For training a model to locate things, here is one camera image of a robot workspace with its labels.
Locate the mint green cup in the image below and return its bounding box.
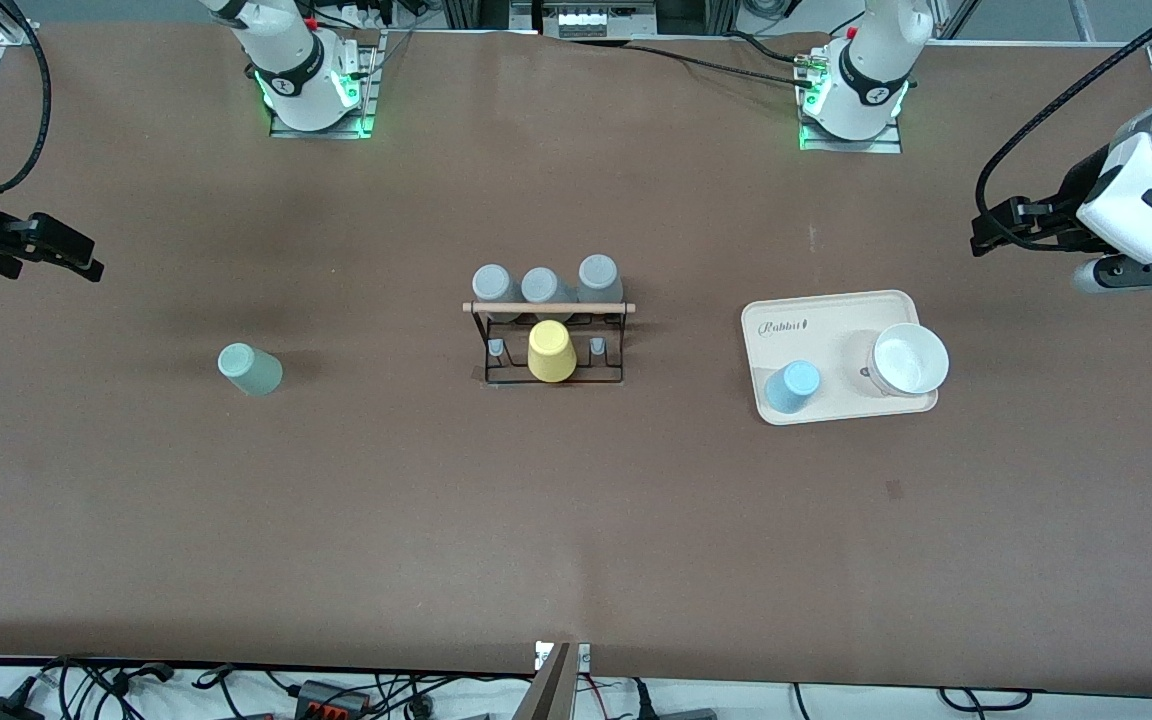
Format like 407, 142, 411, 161
217, 343, 284, 397

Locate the light blue cup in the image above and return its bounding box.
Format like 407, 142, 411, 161
765, 360, 822, 414

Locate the white bowl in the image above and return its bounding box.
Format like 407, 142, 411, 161
866, 322, 950, 398

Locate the beige rabbit print tray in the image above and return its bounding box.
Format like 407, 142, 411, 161
741, 290, 940, 426

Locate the grey cup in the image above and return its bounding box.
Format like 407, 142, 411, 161
472, 264, 520, 323
520, 267, 577, 323
577, 254, 626, 321

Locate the white power strip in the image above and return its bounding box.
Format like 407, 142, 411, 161
556, 0, 659, 39

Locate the yellow cup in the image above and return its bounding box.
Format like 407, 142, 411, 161
528, 320, 577, 383

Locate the grey orange connector block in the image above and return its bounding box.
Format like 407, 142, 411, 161
296, 680, 374, 720

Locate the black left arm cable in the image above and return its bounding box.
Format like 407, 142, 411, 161
974, 0, 1152, 251

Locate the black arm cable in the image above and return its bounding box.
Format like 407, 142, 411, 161
974, 0, 1152, 251
0, 0, 54, 195

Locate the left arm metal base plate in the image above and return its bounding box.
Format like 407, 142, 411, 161
798, 115, 904, 154

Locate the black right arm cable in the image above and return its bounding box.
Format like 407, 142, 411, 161
0, 0, 54, 195

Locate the short black table cable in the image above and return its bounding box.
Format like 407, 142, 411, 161
726, 30, 813, 64

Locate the long black table cable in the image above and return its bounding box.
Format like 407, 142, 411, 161
624, 42, 817, 89

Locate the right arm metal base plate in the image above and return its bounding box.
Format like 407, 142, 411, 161
269, 30, 383, 139

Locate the black wire cup rack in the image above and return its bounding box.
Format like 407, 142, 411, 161
463, 300, 637, 388

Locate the black looped floor cable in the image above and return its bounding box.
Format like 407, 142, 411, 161
939, 687, 1034, 714

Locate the small white bracket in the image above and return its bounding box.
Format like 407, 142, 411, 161
534, 641, 592, 671

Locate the aluminium post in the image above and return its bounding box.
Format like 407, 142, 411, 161
511, 643, 574, 720

